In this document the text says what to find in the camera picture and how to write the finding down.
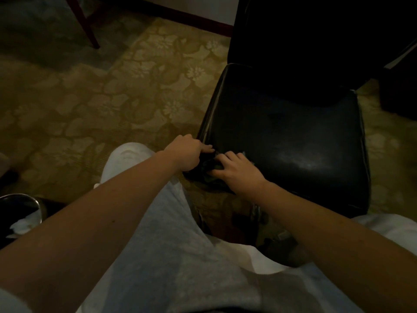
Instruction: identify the metal trash bin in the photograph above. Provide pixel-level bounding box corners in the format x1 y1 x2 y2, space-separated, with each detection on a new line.
0 193 48 250

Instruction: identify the person's right forearm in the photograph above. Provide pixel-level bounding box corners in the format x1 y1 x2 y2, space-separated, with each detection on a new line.
257 180 417 313

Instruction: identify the dark red wooden table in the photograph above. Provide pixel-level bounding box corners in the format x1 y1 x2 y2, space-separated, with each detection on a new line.
63 0 110 50

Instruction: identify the white crumpled tissue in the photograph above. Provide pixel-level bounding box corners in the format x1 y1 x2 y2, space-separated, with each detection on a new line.
10 210 43 239

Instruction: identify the dark red baseboard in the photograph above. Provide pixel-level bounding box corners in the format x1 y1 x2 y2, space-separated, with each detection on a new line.
130 0 235 38

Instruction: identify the person's left hand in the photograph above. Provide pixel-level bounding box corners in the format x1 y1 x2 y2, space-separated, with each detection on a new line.
162 134 215 173

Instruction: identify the black leather chair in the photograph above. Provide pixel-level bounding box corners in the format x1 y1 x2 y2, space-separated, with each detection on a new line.
184 0 417 268

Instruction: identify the person's left forearm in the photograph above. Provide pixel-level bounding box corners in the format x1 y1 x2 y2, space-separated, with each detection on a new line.
0 151 178 305

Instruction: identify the person's right hand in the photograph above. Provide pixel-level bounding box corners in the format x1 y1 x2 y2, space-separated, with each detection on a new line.
208 151 269 199

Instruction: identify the green cleaning cloth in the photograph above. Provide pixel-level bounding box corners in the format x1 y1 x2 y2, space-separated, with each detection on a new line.
198 152 226 180

